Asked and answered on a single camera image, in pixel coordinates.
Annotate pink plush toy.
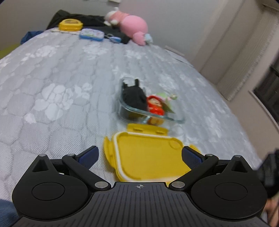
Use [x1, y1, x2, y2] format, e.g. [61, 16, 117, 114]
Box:
[103, 6, 149, 46]

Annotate person's right hand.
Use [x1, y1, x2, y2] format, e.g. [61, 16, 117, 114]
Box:
[264, 199, 279, 227]

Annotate blue keychain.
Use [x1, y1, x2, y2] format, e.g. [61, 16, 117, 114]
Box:
[104, 34, 122, 44]

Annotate yellow container lid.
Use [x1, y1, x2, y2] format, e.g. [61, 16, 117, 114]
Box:
[103, 123, 203, 188]

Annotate clear glass container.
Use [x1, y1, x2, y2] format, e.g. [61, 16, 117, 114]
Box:
[118, 77, 186, 125]

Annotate white paper sheet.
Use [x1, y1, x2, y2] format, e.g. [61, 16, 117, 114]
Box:
[164, 46, 195, 66]

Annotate black plush toy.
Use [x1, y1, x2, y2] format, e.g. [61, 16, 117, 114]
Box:
[121, 79, 149, 112]

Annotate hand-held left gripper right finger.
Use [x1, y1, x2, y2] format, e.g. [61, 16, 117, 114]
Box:
[169, 145, 249, 191]

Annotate green toy lunchbox keychain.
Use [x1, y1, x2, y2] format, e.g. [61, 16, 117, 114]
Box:
[155, 92, 179, 105]

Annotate grey quilted mattress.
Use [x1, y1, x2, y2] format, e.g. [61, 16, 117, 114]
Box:
[0, 28, 269, 204]

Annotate person's leg in jeans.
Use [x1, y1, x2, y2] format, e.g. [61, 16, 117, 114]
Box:
[0, 198, 20, 227]

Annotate blue floral pouch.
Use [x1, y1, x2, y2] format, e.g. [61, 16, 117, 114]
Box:
[79, 28, 104, 41]

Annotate small yellow lidded container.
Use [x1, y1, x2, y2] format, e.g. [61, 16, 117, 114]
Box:
[58, 19, 84, 32]

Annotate red toy figure keychain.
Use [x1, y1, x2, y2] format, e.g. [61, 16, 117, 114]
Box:
[146, 95, 166, 126]

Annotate dark cloth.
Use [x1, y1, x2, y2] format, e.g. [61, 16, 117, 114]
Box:
[46, 10, 132, 45]

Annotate window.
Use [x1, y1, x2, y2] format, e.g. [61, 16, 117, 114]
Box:
[249, 64, 279, 130]

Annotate blue cloth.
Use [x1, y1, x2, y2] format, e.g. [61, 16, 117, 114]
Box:
[21, 30, 44, 44]

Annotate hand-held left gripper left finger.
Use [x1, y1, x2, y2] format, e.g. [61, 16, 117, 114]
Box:
[32, 145, 111, 191]

